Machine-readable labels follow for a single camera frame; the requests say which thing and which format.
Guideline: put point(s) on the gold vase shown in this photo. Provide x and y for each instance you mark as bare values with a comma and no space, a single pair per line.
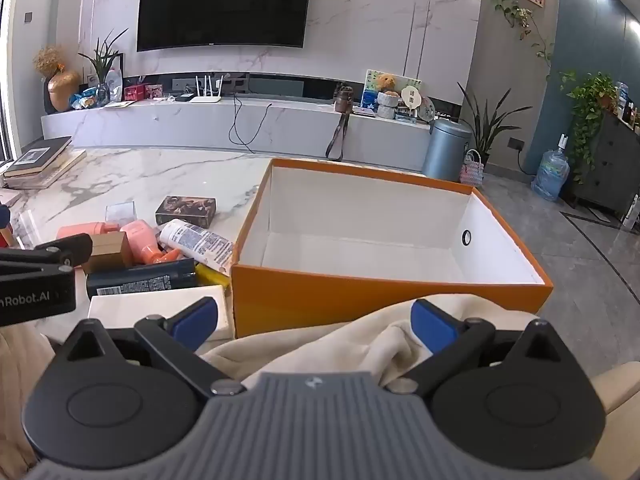
62,91

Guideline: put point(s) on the small red box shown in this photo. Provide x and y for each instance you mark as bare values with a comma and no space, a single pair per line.
134,93

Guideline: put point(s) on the white router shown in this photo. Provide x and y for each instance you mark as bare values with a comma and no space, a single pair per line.
205,97

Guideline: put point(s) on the white marble television console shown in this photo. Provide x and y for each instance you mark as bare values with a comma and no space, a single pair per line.
200,125

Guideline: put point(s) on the round wooden fan ornament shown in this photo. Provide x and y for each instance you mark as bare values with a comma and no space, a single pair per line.
411,97

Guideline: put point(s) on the blue water jug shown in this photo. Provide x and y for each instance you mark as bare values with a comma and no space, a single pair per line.
550,172

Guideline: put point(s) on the grey stacked cups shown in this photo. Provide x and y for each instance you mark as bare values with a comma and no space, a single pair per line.
387,105

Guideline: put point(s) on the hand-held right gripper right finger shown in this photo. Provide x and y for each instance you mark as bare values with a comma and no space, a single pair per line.
432,327

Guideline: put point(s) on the green plant in glass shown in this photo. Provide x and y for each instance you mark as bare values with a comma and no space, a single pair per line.
102,67

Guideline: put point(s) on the black flat television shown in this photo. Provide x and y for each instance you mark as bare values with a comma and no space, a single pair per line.
225,0

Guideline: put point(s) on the potted pothos plant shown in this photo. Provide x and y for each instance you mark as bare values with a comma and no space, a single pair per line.
590,95

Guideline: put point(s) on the yellow tape measure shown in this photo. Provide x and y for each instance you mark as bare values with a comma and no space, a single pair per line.
212,275

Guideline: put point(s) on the flat white box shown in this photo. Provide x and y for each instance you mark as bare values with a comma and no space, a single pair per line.
150,305

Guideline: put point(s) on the dark blue bottle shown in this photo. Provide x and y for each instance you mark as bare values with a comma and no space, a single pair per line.
140,282

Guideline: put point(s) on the black hardcover book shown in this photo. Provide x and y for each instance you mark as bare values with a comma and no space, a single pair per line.
37,156

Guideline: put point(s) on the snake plant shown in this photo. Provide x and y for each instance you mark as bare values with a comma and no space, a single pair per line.
487,130

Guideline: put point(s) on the hanging vine plant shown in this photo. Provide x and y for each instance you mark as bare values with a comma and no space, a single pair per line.
520,15

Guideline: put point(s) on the pink pump bottle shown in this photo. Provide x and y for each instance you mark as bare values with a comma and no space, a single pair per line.
142,240

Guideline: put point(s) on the stack of books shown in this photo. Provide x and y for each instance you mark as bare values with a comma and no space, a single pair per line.
55,172

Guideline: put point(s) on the clear acrylic box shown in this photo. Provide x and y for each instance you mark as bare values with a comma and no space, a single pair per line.
121,212

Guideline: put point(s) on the orange cardboard box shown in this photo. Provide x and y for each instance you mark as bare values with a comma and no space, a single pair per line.
310,290

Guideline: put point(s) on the clear plastic water bottle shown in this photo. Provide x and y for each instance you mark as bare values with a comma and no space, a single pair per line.
114,85

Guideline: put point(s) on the dark grey cabinet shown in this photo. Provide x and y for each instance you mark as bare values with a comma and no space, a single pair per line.
612,170

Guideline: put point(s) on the salmon pink container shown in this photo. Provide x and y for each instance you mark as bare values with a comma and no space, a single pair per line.
75,231

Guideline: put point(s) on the printed card box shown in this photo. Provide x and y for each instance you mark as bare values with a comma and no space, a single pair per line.
185,210

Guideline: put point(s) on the blue snack bag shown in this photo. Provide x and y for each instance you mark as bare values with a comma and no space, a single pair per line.
85,99

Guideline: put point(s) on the dried flower bunch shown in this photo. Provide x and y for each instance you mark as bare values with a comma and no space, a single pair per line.
47,60

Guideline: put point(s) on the white squeeze tube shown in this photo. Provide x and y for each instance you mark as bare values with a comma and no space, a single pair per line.
197,246

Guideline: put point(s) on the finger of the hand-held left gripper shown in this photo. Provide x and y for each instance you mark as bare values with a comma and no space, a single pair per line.
65,250

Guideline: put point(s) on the brown cardboard box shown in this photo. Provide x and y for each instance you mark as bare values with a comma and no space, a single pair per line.
107,255

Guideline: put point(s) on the small pink box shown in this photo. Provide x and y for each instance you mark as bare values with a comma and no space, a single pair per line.
153,91

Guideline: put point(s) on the grey-blue trash can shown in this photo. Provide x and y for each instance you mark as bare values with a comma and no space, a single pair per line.
445,152

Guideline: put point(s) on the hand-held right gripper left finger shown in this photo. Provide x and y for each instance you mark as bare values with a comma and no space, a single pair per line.
194,319

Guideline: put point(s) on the woven basket bag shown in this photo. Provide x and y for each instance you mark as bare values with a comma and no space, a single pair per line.
471,172

